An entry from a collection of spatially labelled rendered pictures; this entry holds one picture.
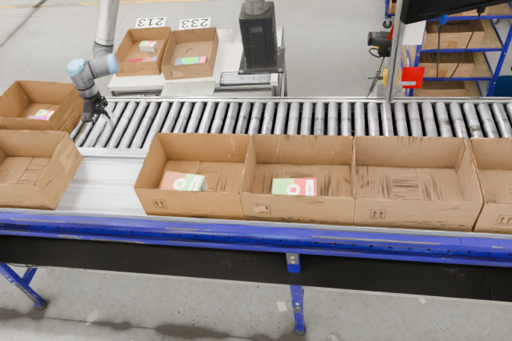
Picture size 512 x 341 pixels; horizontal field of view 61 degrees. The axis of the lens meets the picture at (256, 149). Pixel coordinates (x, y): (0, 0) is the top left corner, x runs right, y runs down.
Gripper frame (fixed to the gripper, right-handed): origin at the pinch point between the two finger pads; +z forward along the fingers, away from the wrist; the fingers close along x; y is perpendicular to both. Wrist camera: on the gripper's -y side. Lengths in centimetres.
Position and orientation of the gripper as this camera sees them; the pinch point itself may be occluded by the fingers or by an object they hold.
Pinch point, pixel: (102, 125)
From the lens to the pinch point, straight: 233.4
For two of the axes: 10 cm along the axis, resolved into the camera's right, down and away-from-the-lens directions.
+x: -9.8, -0.2, 1.8
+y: 1.4, -7.2, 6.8
